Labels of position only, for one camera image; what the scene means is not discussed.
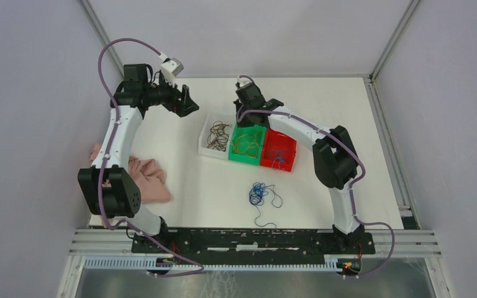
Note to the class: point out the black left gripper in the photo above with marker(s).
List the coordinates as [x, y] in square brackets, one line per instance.
[183, 107]

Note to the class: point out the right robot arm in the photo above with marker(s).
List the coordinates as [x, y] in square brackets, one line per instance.
[334, 156]

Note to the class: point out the clear plastic bin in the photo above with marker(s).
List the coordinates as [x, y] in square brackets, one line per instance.
[214, 139]

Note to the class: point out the green plastic bin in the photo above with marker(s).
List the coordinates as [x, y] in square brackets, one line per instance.
[246, 144]

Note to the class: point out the red plastic bin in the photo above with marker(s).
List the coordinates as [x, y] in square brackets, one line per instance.
[278, 152]

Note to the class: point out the pink cloth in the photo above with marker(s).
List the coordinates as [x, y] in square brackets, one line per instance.
[150, 179]

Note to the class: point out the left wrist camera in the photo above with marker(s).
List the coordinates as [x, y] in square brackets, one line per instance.
[169, 69]

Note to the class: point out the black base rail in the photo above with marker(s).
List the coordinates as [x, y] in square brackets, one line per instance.
[249, 246]

